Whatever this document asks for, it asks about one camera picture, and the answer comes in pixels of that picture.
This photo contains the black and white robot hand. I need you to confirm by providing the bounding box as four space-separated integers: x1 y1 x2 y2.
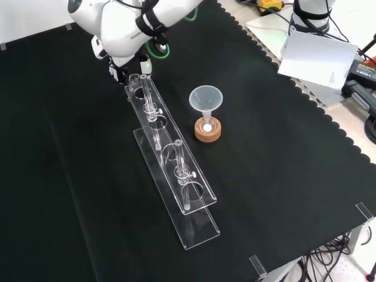
90 36 153 86

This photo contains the translucent plastic funnel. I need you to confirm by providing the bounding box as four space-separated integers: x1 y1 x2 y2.
189 85 224 124

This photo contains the clear acrylic funnel stand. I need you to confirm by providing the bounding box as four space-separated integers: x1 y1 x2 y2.
124 73 221 251

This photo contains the black table cloth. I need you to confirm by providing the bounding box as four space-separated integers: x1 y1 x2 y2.
0 0 376 282

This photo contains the small round-bottom glass flask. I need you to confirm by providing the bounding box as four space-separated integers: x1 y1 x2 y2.
199 109 219 135

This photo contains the yellow stop button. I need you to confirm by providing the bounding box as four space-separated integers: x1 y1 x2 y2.
256 0 285 16

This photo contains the white card board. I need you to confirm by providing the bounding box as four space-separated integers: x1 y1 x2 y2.
277 31 360 90

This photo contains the clear acrylic table clamp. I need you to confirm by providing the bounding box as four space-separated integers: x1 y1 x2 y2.
249 254 268 278
355 202 376 221

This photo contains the black clamp tool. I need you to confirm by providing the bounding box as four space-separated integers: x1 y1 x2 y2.
342 79 376 113

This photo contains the black power adapter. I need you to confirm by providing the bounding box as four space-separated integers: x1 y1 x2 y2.
348 59 376 82

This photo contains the cork ring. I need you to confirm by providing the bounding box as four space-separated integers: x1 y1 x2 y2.
194 116 222 143

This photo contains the pale base plate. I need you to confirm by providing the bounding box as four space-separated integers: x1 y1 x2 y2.
245 13 345 107

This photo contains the coiled black cable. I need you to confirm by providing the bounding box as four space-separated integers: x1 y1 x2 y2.
364 115 376 142

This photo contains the black cable bundle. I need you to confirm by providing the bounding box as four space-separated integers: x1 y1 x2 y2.
289 231 371 282

